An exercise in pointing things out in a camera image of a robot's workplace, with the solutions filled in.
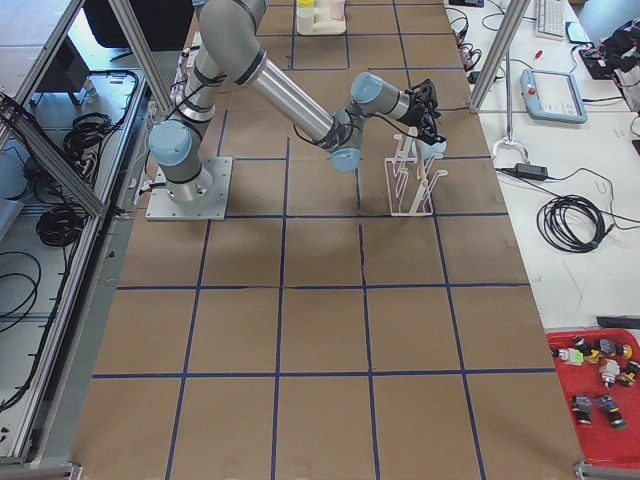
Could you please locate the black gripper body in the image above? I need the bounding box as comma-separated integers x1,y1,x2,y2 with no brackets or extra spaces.
399,79,440,131

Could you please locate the light blue ikea cup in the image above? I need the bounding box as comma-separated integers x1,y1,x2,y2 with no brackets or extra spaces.
417,136,447,160

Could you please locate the cream white ikea cup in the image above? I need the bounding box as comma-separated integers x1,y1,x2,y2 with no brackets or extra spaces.
296,7,314,35

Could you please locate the pink ikea cup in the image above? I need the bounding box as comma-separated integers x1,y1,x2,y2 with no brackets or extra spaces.
329,0,345,21

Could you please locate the black power adapter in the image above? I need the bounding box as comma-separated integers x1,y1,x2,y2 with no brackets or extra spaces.
514,163,549,181

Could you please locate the teach pendant tablet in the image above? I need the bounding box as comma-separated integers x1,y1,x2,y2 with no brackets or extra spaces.
520,69,587,124

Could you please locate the beige plastic tray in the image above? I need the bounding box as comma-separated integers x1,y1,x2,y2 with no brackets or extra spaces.
295,2,346,36

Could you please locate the white keyboard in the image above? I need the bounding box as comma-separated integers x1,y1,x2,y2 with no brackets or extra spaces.
534,0,565,41

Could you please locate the red parts tray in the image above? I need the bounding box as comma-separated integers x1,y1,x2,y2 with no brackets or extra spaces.
547,328,639,469

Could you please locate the white wire cup rack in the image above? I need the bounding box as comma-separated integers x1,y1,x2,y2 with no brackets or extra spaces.
384,127,448,217

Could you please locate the aluminium frame post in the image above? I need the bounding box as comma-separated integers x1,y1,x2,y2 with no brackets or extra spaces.
468,0,530,112

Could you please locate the coiled black cable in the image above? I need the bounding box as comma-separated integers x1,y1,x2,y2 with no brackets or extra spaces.
537,194,606,252

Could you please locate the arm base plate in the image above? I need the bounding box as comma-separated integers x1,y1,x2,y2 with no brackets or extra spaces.
146,157,233,221

